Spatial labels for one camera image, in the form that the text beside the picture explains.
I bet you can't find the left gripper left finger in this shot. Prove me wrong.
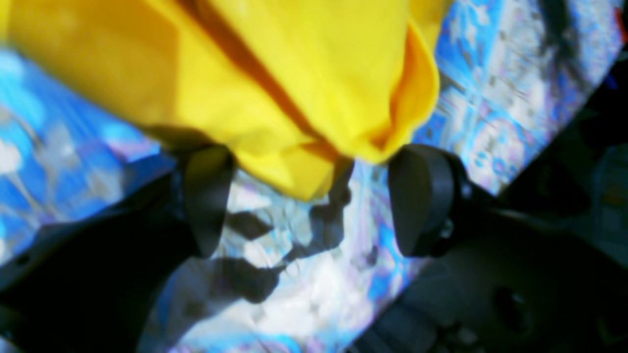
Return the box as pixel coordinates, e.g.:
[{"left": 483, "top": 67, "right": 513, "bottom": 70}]
[{"left": 1, "top": 146, "right": 235, "bottom": 353}]

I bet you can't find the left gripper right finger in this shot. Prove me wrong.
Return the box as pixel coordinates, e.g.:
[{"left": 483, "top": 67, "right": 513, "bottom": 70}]
[{"left": 348, "top": 144, "right": 627, "bottom": 353}]

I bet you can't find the yellow T-shirt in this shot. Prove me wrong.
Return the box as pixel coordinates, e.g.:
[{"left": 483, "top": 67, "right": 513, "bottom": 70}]
[{"left": 1, "top": 0, "right": 451, "bottom": 200}]

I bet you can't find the patterned blue tablecloth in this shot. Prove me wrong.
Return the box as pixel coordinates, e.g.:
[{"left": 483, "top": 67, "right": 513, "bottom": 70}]
[{"left": 1, "top": 0, "right": 623, "bottom": 353}]

